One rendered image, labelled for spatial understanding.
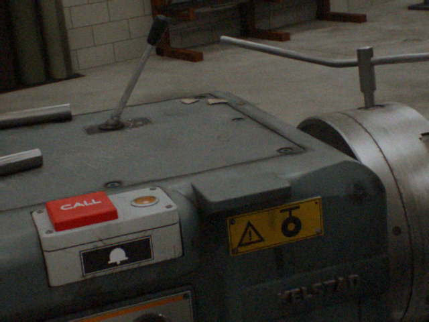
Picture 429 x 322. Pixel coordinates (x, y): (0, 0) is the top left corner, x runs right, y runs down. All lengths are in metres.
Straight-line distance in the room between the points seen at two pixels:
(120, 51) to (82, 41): 0.42
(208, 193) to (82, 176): 0.17
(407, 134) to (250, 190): 0.34
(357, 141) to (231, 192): 0.30
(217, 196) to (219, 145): 0.18
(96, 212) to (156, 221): 0.06
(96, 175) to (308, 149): 0.24
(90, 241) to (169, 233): 0.08
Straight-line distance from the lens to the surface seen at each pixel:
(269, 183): 0.87
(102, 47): 8.35
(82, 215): 0.81
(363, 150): 1.09
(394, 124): 1.15
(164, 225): 0.82
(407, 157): 1.11
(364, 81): 1.19
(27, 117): 1.21
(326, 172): 0.92
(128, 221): 0.81
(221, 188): 0.86
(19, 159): 1.00
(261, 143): 1.00
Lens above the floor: 1.55
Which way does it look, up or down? 18 degrees down
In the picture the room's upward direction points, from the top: 5 degrees counter-clockwise
